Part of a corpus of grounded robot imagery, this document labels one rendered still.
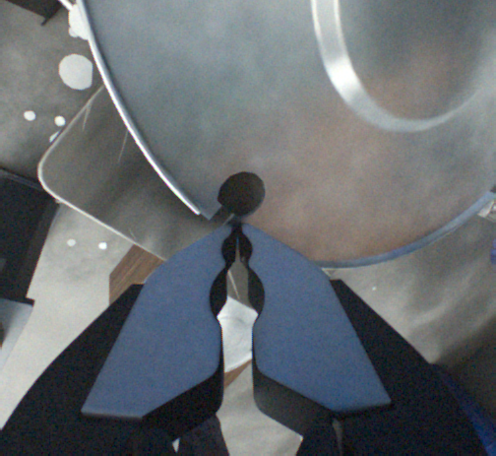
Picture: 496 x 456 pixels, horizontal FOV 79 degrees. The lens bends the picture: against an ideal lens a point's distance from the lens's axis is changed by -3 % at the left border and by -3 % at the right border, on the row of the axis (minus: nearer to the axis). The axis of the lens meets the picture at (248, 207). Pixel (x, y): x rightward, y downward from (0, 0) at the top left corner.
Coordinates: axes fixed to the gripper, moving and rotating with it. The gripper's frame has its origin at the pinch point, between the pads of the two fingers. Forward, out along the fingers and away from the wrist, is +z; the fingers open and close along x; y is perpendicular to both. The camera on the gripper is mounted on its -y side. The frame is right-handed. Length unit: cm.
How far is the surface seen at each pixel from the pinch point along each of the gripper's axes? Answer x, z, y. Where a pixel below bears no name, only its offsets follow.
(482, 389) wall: 197, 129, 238
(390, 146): 7.9, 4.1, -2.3
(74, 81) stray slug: -11.1, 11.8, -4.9
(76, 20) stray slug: -10.3, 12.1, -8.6
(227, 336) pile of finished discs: -3, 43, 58
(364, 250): 7.6, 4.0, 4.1
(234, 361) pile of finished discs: -2, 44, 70
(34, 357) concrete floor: -72, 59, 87
